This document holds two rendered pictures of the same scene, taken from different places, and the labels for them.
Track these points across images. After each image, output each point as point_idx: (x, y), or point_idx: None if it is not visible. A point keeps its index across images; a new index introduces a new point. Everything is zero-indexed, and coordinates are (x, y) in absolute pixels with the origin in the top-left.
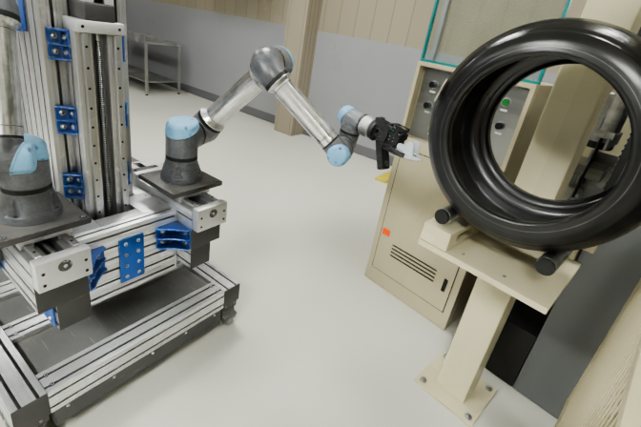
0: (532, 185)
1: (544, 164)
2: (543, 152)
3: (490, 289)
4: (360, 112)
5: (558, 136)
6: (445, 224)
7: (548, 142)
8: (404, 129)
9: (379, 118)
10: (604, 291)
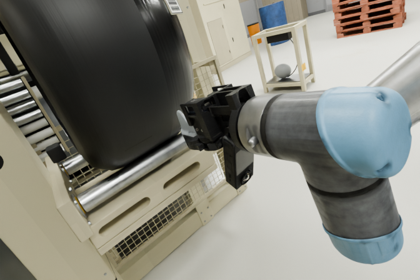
0: (44, 169)
1: (25, 142)
2: (17, 131)
3: (120, 279)
4: (302, 92)
5: (0, 105)
6: (188, 150)
7: (7, 116)
8: (192, 100)
9: (244, 85)
10: (9, 275)
